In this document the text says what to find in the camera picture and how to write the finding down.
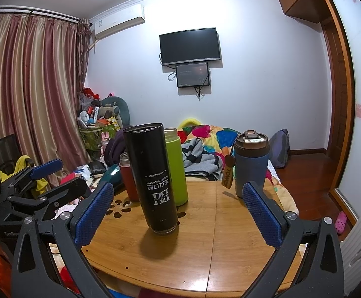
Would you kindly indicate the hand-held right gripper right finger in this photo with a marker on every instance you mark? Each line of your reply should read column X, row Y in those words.
column 262, row 213

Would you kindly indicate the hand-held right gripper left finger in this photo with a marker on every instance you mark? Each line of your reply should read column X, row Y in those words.
column 97, row 207

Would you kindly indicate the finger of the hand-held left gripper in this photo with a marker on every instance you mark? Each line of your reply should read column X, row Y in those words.
column 47, row 167
column 63, row 192

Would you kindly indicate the black tall cup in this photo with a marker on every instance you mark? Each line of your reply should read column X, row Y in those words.
column 151, row 178

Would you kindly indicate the yellow cloth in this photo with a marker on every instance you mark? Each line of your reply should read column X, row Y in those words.
column 16, row 169

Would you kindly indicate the teal handheld device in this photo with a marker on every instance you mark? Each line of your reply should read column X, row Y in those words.
column 112, row 175

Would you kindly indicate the red bottle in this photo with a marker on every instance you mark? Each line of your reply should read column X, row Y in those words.
column 129, row 178

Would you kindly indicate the blue travel mug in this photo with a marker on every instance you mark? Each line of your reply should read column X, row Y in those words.
column 250, row 164

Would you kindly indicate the dark purple bag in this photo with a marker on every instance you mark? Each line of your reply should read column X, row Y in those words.
column 113, row 149

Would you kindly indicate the round wooden table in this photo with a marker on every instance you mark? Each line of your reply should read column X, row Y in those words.
column 205, row 236

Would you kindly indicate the green basket of clutter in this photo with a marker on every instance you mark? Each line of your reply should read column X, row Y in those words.
column 96, row 127

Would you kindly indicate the grey backpack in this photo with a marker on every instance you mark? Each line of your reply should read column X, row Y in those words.
column 279, row 149

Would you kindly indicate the striped red curtain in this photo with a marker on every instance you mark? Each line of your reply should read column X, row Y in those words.
column 28, row 93

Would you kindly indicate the pink slipper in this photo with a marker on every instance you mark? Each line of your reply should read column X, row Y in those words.
column 341, row 222

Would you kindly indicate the striped grey cloth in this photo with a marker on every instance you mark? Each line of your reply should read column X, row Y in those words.
column 200, row 158

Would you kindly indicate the green bottle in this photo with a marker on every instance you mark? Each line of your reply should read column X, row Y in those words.
column 176, row 170

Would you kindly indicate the colourful printed blanket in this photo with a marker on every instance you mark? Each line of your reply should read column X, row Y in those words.
column 217, row 136

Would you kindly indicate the white sliding door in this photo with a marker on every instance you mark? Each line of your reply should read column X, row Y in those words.
column 358, row 130

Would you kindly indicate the white air conditioner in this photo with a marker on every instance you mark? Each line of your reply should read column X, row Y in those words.
column 118, row 21

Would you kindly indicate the small wall monitor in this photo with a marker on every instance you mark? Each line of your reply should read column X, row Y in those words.
column 192, row 74

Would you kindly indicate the black wall television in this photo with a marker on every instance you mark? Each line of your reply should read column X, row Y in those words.
column 189, row 47

